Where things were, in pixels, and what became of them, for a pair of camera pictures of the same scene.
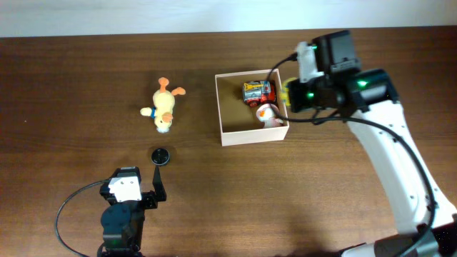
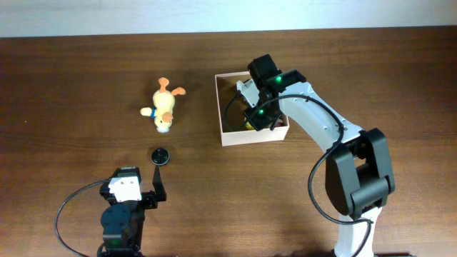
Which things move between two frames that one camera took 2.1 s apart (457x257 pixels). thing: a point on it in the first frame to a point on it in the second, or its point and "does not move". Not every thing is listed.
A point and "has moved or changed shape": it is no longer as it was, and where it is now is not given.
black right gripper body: [296, 96] to [266, 119]
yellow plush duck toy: [164, 102] does not move
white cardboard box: [239, 123] does not move
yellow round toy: [284, 94] has moved or changed shape
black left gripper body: [148, 200] does not move
